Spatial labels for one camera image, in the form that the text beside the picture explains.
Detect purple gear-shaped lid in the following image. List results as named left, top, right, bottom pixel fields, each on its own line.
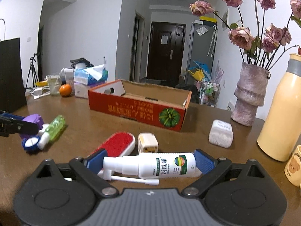
left=19, top=114, right=44, bottom=139

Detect blue gear-shaped lid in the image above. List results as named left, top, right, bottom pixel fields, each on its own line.
left=21, top=136, right=41, bottom=152

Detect red white lint brush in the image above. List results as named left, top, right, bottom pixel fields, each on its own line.
left=87, top=132, right=136, bottom=158

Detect green spray bottle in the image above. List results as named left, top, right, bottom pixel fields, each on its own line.
left=38, top=115, right=66, bottom=150

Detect white throat spray bottle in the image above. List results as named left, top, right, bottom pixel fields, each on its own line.
left=99, top=153, right=201, bottom=185

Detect cream cube charger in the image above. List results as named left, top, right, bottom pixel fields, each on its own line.
left=137, top=133, right=159, bottom=153

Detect black paper bag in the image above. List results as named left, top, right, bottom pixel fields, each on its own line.
left=0, top=18, right=28, bottom=113

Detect white bottle cap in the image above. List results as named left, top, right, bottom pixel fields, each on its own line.
left=38, top=124, right=49, bottom=135

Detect white cotton swab box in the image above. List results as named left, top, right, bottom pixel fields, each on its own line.
left=208, top=119, right=234, bottom=148

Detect glass cup with straw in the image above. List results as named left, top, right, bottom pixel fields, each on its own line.
left=46, top=75, right=61, bottom=95

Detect orange fruit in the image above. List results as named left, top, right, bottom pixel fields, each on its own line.
left=59, top=84, right=72, bottom=97

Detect clear plastic food container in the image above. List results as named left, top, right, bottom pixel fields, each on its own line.
left=59, top=68, right=75, bottom=94

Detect red cardboard box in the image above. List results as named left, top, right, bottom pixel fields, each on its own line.
left=88, top=80, right=192, bottom=132

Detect purple white tissue pack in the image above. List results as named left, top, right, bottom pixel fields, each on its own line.
left=74, top=81, right=106, bottom=99

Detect yellow thermos jug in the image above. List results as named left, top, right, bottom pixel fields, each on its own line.
left=257, top=54, right=301, bottom=162

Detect black device on container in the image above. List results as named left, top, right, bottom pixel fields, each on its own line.
left=70, top=58, right=94, bottom=69

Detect blue tissue pack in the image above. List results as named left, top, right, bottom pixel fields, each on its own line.
left=74, top=64, right=108, bottom=86

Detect yellow bear mug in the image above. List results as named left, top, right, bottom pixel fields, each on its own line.
left=284, top=144, right=301, bottom=188

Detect yellow blue bags pile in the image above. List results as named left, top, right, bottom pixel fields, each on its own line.
left=188, top=61, right=211, bottom=82

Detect pink ceramic vase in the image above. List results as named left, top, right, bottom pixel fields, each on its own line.
left=231, top=62, right=270, bottom=127

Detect white umbrella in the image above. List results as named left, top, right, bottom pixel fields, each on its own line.
left=207, top=25, right=218, bottom=57

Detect grey refrigerator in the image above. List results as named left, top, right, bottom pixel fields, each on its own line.
left=185, top=20, right=216, bottom=84

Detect dried pink roses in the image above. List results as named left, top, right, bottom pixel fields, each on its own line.
left=189, top=0, right=292, bottom=70

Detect dark entrance door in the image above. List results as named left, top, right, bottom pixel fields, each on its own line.
left=146, top=22, right=186, bottom=87

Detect yellow box on refrigerator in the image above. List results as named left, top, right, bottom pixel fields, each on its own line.
left=199, top=16, right=217, bottom=26

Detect white charger with cable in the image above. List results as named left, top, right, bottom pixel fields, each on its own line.
left=31, top=86, right=50, bottom=99

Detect camera tripod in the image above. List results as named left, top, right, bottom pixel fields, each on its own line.
left=24, top=53, right=39, bottom=90

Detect wire rack with bottles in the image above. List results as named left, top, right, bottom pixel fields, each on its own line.
left=199, top=78, right=220, bottom=108

